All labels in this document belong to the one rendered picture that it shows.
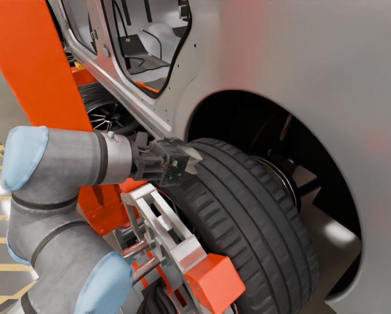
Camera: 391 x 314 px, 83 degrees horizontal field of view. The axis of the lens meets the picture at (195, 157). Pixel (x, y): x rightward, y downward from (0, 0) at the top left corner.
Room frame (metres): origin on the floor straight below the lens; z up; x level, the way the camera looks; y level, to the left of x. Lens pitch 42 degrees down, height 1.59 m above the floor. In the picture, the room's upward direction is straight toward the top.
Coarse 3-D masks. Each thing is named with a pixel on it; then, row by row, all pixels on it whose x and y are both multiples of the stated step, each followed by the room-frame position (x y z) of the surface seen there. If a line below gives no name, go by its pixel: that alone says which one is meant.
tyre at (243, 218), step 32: (224, 160) 0.44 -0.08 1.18; (192, 192) 0.33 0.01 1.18; (224, 192) 0.34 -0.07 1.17; (256, 192) 0.34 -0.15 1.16; (224, 224) 0.26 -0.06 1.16; (256, 224) 0.27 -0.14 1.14; (288, 224) 0.29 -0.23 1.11; (256, 256) 0.21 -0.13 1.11; (288, 256) 0.23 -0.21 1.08; (256, 288) 0.16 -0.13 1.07; (288, 288) 0.18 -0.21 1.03
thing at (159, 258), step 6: (156, 240) 0.26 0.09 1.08; (162, 246) 0.25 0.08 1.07; (156, 252) 0.26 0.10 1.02; (162, 252) 0.25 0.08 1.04; (150, 258) 0.25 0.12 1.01; (156, 258) 0.25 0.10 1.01; (162, 258) 0.25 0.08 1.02; (144, 264) 0.24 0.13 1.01; (150, 264) 0.24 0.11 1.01; (156, 264) 0.24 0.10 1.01; (162, 264) 0.24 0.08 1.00; (138, 270) 0.22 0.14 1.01; (144, 270) 0.22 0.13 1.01; (150, 270) 0.22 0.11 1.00; (138, 276) 0.21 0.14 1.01; (144, 276) 0.21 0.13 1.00
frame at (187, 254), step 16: (144, 192) 0.38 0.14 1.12; (128, 208) 0.47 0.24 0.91; (144, 208) 0.33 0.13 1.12; (160, 208) 0.34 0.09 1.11; (144, 224) 0.49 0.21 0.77; (160, 224) 0.28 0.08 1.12; (176, 224) 0.28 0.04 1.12; (160, 240) 0.26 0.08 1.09; (192, 240) 0.24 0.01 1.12; (176, 256) 0.21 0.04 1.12; (192, 256) 0.21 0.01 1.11; (176, 304) 0.25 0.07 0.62; (192, 304) 0.25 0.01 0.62
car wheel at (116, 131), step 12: (96, 108) 1.92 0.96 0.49; (108, 108) 2.00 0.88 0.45; (120, 108) 2.02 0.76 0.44; (96, 120) 1.73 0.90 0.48; (108, 120) 1.79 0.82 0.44; (120, 120) 1.75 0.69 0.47; (132, 120) 1.73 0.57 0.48; (96, 132) 1.51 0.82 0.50; (108, 132) 1.51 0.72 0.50; (120, 132) 1.51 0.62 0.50; (132, 132) 1.55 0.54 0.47
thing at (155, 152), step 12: (132, 144) 0.32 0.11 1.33; (156, 144) 0.35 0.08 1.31; (168, 144) 0.37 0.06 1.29; (132, 156) 0.29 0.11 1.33; (144, 156) 0.31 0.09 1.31; (156, 156) 0.33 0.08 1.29; (168, 156) 0.31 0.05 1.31; (180, 156) 0.32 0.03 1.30; (132, 168) 0.29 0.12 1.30; (144, 168) 0.28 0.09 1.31; (156, 168) 0.30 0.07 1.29; (168, 168) 0.30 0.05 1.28; (180, 168) 0.31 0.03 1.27; (144, 180) 0.27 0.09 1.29; (156, 180) 0.30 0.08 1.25; (168, 180) 0.30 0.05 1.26; (180, 180) 0.31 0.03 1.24
